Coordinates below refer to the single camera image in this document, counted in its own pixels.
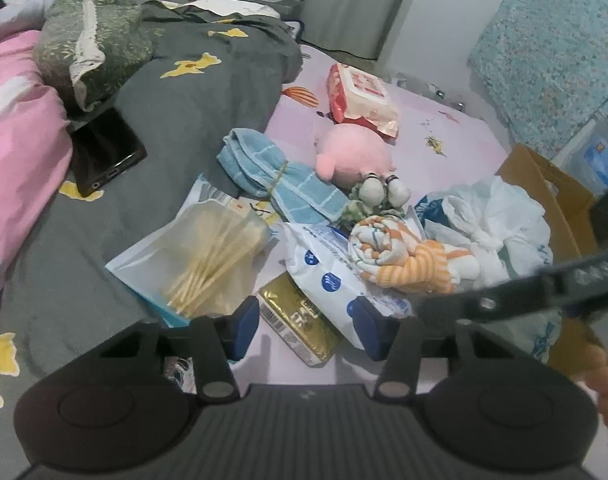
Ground clear plastic storage box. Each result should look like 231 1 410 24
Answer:
551 117 608 199

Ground pink printed bed sheet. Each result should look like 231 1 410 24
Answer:
164 42 567 397

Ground red wet wipes pack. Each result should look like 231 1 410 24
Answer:
326 62 401 141

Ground brown cardboard box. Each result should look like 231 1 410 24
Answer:
496 142 608 387

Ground pink plush toy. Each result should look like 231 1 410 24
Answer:
314 122 398 187

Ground orange striped towel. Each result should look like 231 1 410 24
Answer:
348 215 473 294

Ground grey curtain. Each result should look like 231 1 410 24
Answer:
146 0 431 62

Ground grey duvet with yellow print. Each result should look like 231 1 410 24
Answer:
0 0 305 411

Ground white plastic bag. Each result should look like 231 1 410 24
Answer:
414 176 555 292

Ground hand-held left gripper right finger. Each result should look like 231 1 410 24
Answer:
351 297 491 404

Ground green leaf-print pillow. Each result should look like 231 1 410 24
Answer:
34 0 158 112

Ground pink blanket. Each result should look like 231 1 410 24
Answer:
0 0 76 307

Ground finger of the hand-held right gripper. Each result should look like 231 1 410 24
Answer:
416 247 608 324

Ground white blue wet wipes pack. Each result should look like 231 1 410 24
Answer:
282 222 415 351

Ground blue checked towel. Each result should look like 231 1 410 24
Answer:
216 128 351 224

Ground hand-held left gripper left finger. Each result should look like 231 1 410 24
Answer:
99 296 261 404

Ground gold foil packet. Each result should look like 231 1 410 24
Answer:
258 272 343 368

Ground lavender cloth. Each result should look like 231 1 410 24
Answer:
0 0 53 39

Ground white black striped socks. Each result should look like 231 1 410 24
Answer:
359 174 412 212

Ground black phone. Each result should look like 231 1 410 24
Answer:
69 107 149 199

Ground clear bag of cotton swabs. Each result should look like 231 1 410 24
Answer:
105 175 278 329

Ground small metal objects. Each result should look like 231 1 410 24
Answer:
433 87 468 112

